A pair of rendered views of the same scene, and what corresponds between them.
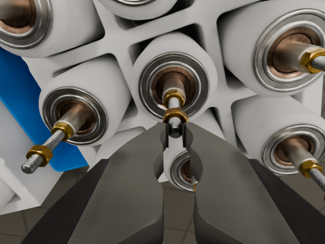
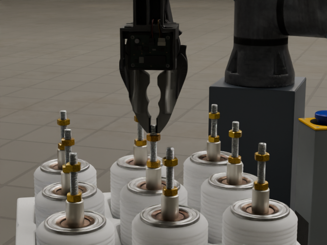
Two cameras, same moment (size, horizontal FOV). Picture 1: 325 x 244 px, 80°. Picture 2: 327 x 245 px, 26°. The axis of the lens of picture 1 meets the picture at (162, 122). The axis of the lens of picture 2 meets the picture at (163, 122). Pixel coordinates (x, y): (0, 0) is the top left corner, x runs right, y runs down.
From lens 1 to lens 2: 1.03 m
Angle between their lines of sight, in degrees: 104
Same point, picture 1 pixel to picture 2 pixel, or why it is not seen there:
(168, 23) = not seen: hidden behind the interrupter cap
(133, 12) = (135, 171)
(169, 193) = not seen: outside the picture
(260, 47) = (212, 178)
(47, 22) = (83, 167)
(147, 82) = (135, 182)
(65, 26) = (89, 175)
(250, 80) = (209, 188)
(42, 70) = (29, 227)
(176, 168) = (147, 212)
